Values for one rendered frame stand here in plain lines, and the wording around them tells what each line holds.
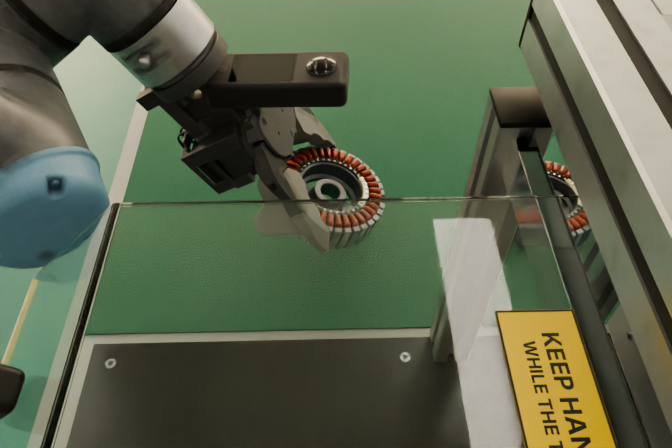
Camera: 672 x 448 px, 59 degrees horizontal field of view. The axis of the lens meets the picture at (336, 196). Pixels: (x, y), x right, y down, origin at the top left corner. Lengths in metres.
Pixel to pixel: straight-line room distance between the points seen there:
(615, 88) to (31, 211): 0.28
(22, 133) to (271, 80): 0.20
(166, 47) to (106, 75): 1.77
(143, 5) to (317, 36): 0.50
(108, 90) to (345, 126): 1.48
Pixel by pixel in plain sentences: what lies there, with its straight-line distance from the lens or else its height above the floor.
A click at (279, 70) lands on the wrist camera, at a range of 0.49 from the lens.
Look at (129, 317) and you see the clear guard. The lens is 0.24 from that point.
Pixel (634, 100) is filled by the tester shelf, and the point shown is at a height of 1.11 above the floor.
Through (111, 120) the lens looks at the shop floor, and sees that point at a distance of 2.03.
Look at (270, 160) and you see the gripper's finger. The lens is 0.49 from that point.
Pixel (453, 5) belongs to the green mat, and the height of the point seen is 0.75.
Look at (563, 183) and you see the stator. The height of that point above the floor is 0.78.
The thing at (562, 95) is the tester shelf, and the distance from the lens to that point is 0.29.
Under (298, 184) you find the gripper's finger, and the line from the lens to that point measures 0.52.
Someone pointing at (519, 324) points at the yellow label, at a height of 1.07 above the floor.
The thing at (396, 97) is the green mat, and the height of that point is 0.75.
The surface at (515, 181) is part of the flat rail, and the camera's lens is 0.33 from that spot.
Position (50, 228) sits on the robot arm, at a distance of 0.36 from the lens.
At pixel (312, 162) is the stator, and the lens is 0.59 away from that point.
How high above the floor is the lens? 1.26
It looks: 49 degrees down
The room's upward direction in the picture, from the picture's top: straight up
